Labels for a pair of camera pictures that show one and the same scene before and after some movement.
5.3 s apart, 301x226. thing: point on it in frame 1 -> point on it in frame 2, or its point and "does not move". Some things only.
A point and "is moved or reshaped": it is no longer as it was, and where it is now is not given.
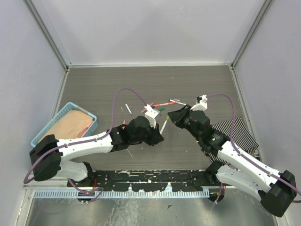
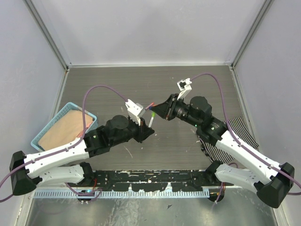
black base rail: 146,181 does not move
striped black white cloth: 241,138 does not move
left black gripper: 156,137 -> 144,131
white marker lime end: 162,126 is moved or reshaped
